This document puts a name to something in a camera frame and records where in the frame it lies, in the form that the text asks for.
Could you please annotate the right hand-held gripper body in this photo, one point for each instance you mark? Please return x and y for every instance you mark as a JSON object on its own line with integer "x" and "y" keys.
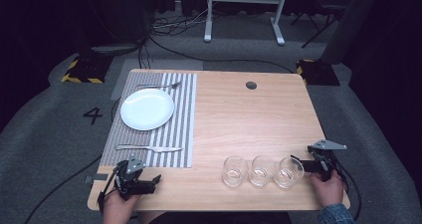
{"x": 324, "y": 157}

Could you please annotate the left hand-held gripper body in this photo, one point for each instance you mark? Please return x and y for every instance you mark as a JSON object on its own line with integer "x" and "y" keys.
{"x": 127, "y": 180}

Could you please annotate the clear drinking glass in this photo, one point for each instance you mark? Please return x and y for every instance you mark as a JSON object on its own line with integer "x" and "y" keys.
{"x": 261, "y": 172}
{"x": 234, "y": 172}
{"x": 288, "y": 174}

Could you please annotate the person's left hand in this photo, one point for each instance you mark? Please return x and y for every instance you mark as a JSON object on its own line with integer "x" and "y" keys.
{"x": 117, "y": 206}

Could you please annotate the person's right hand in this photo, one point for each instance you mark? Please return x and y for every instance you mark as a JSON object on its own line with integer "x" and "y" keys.
{"x": 326, "y": 190}

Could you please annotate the silver table knife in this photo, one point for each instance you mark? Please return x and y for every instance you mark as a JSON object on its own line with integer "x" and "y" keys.
{"x": 146, "y": 148}

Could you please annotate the grey tape strip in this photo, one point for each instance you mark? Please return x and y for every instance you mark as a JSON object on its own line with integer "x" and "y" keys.
{"x": 96, "y": 178}

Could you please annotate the grey striped placemat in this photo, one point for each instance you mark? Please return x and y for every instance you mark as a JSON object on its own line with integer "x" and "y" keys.
{"x": 180, "y": 144}

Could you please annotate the white round plate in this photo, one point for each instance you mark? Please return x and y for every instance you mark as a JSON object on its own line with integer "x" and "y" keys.
{"x": 147, "y": 109}

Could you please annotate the black yellow striped base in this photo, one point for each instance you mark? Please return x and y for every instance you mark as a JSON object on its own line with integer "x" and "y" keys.
{"x": 318, "y": 73}
{"x": 87, "y": 68}

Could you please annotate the round dark table grommet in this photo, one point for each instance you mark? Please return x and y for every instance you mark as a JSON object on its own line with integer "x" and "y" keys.
{"x": 251, "y": 85}

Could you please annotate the silver fork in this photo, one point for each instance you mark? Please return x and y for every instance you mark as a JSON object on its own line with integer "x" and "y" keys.
{"x": 162, "y": 84}

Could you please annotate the black folding chair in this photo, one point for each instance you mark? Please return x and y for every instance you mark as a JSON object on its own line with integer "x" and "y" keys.
{"x": 326, "y": 8}

